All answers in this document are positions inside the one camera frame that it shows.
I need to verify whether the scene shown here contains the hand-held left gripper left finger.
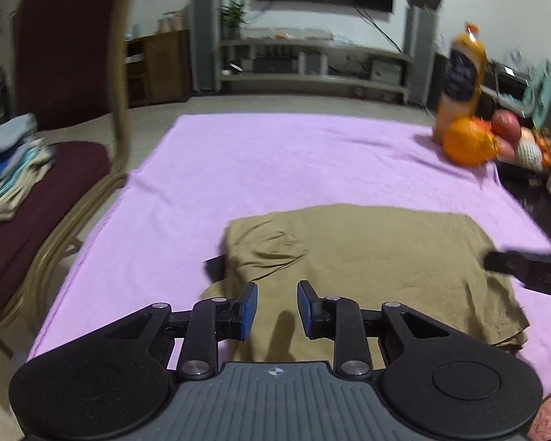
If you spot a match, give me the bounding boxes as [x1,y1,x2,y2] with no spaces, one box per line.
[80,282,259,380]

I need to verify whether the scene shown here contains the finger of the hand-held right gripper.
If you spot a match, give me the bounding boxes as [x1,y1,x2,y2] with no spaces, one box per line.
[483,249,551,301]

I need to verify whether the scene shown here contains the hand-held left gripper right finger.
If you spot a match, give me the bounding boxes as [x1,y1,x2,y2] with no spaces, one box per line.
[297,279,476,380]

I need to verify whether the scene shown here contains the khaki pants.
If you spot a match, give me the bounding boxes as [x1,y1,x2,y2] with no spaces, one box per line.
[199,203,531,363]

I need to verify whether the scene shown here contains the pile of folded clothes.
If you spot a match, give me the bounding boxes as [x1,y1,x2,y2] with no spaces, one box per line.
[0,114,57,233]

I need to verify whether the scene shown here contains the fruit in white foam net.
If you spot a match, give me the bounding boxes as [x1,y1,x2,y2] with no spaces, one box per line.
[509,129,545,173]

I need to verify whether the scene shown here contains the large bumpy orange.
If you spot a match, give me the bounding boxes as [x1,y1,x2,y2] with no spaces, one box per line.
[442,117,497,167]

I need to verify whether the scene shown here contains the dark red apple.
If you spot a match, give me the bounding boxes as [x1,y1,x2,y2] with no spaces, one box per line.
[490,109,519,141]

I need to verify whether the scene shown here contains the purple towel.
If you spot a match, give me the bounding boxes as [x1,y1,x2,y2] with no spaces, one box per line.
[28,115,551,396]

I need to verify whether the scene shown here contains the teal cloth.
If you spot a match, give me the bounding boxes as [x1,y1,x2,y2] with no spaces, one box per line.
[521,60,551,129]

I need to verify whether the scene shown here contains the orange juice bottle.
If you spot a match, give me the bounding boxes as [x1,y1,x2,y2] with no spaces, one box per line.
[432,22,490,145]

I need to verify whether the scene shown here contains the grey television stand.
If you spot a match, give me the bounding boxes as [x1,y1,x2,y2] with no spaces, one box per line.
[218,32,414,104]

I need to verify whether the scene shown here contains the grey tower speaker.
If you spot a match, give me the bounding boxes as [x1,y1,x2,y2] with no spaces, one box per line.
[190,0,223,93]
[404,7,439,106]

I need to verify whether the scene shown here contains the small grey speaker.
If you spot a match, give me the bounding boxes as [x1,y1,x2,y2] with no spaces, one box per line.
[298,51,328,75]

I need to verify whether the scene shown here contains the brown wooden cabinet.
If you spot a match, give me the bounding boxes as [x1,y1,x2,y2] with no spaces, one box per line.
[124,30,191,107]

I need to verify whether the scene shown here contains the green potted plant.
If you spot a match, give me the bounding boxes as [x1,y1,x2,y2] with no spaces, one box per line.
[220,0,251,40]

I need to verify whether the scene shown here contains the maroon chair with gold frame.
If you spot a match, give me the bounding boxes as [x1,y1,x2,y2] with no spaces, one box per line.
[0,0,134,359]

